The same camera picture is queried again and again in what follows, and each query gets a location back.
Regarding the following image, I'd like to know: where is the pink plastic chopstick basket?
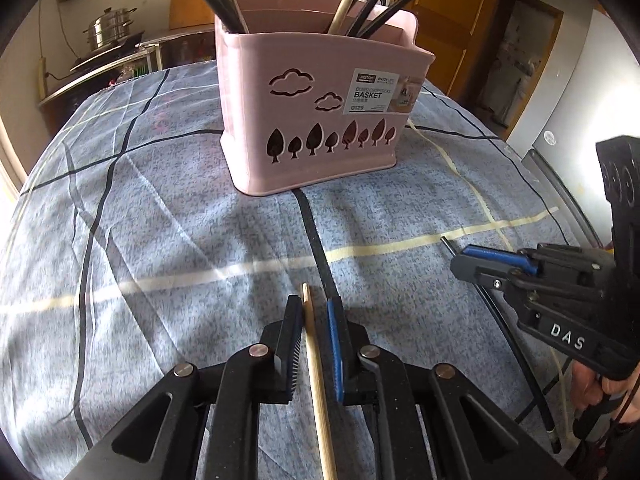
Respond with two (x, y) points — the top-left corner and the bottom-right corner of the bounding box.
(215, 0), (435, 197)

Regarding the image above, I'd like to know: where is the person's right hand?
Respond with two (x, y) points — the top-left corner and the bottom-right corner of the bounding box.
(570, 362), (640, 426)

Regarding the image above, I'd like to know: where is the blue checked tablecloth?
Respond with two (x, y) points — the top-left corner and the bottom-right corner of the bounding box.
(0, 62), (606, 480)

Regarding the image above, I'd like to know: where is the black gas stove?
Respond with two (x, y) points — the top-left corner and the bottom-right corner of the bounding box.
(70, 32), (146, 71)

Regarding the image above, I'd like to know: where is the wooden door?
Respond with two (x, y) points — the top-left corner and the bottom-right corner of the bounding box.
(392, 0), (506, 103)

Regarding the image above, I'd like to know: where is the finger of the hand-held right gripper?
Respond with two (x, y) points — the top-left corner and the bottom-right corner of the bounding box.
(450, 254), (511, 301)
(462, 246), (540, 273)

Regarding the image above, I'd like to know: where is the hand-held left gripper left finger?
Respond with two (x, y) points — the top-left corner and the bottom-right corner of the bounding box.
(65, 296), (303, 480)

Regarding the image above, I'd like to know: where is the steel kitchen counter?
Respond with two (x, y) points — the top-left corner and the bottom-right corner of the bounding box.
(37, 27), (218, 106)

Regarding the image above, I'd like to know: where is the stainless steel steamer pot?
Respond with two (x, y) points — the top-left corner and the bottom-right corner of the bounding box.
(82, 7), (138, 51)

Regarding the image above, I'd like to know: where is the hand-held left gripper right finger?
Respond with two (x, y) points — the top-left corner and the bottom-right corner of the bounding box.
(326, 297), (576, 480)

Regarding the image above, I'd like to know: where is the white refrigerator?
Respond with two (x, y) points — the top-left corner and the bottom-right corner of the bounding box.
(505, 5), (640, 161)

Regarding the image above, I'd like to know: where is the tan wooden chopstick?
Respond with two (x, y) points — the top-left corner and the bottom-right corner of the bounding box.
(301, 283), (338, 480)

